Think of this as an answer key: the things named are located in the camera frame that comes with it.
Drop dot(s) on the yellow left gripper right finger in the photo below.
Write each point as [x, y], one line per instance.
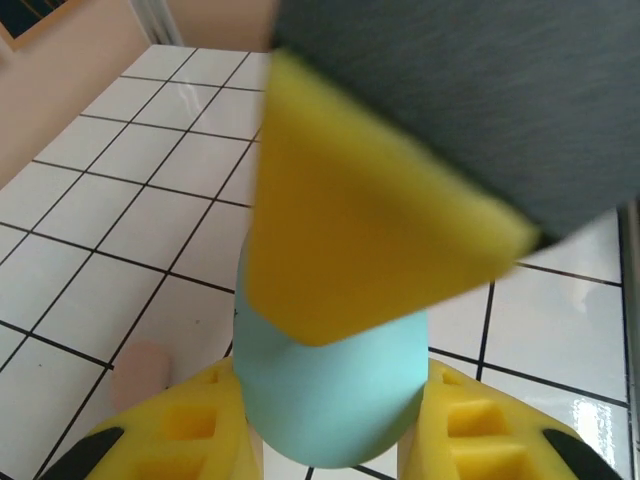
[490, 440]

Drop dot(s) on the aluminium frame post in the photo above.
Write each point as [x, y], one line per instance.
[162, 20]

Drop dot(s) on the wall panel peach disc gold leaf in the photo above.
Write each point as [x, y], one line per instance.
[12, 20]

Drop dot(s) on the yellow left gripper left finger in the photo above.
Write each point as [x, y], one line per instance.
[165, 440]

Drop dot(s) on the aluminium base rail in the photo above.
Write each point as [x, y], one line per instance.
[631, 325]

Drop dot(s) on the teal earbud charging case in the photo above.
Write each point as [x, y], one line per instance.
[325, 400]

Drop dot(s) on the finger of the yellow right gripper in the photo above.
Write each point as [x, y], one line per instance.
[360, 225]

